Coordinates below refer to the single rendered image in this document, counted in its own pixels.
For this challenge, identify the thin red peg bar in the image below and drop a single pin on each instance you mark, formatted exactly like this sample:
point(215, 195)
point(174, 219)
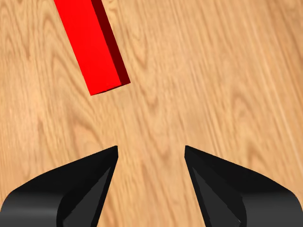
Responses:
point(92, 47)

